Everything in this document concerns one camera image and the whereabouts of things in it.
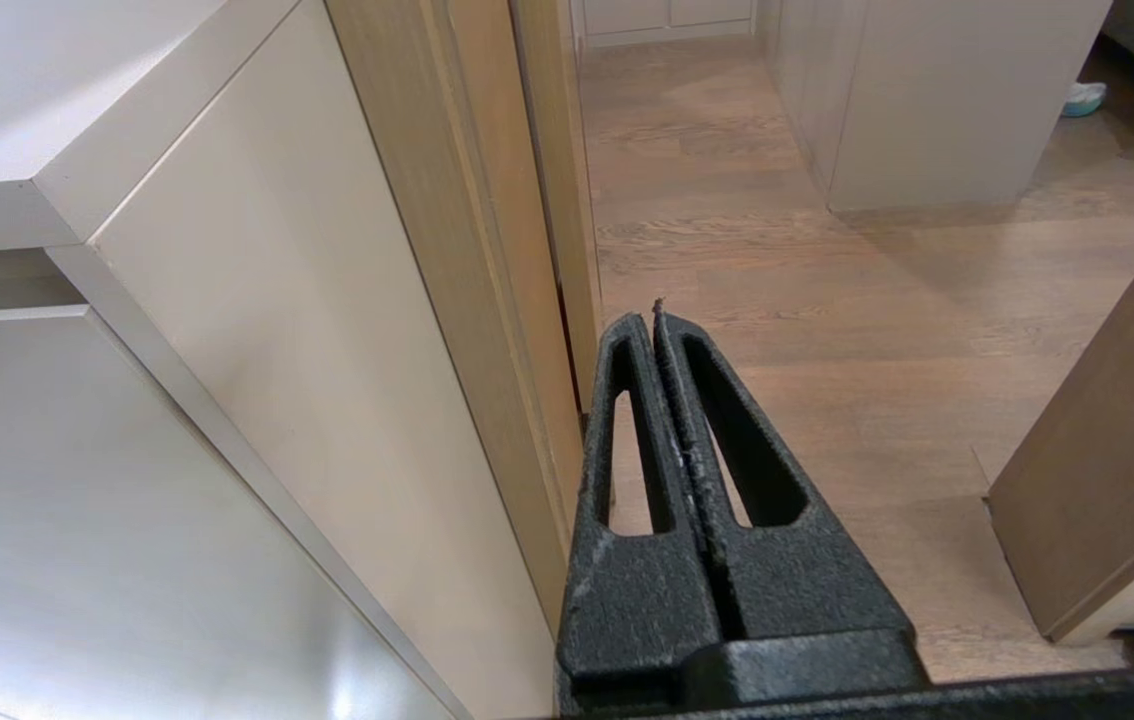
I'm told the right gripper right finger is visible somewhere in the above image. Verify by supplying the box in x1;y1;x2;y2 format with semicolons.
652;298;920;644

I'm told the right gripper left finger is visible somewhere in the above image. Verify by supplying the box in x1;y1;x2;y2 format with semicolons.
557;313;723;703

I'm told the brown wooden door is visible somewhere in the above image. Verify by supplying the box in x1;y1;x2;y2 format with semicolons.
987;185;1134;646

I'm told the beige cabinet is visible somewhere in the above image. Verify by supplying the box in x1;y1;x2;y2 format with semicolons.
0;0;568;720

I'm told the white teal sneaker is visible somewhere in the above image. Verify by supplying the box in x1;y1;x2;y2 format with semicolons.
1062;82;1108;118

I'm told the white wardrobe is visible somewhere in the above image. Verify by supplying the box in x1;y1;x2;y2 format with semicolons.
572;0;758;49

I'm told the wooden door frame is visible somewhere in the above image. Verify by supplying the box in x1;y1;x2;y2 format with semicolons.
325;0;605;641

